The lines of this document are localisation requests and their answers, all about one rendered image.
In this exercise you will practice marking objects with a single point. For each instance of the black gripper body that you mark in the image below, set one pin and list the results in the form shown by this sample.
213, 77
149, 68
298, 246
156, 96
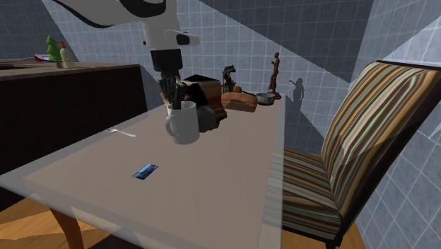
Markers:
167, 60

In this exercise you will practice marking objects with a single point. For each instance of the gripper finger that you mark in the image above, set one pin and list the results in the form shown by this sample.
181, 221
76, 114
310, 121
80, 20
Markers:
180, 95
166, 90

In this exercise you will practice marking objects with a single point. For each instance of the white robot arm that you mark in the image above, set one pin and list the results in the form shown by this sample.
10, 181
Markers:
117, 10

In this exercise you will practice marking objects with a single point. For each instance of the white mug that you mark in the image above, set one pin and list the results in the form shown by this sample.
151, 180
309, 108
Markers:
184, 122

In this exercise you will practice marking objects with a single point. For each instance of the brown and dark box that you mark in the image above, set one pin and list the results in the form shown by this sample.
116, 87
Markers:
210, 100

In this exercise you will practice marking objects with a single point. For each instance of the dark seated figurine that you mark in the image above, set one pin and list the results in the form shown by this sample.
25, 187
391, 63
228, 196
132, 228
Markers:
228, 77

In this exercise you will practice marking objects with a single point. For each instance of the orange fruit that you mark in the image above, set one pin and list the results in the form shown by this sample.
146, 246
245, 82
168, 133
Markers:
237, 89

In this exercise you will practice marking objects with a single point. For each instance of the brown bread loaf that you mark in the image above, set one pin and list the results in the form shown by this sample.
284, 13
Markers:
239, 101

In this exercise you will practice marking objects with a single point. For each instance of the silver spoon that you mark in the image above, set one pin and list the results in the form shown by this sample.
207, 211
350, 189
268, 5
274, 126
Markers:
121, 132

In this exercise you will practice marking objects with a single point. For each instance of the blue card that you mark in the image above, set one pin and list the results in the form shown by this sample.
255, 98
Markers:
145, 171

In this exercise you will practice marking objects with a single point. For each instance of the metal bowl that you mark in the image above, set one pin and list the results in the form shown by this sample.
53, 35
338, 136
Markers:
265, 99

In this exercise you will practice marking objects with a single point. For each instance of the beige table with wooden legs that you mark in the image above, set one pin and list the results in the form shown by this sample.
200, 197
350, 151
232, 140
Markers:
206, 179

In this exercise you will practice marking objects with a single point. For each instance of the brown standing human figure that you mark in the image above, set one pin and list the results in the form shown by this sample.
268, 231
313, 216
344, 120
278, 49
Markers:
274, 74

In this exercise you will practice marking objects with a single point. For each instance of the dark wooden cabinet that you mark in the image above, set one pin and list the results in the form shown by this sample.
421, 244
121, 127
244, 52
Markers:
69, 103

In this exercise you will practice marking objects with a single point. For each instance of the striped chair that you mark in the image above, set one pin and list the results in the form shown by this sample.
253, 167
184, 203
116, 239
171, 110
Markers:
361, 138

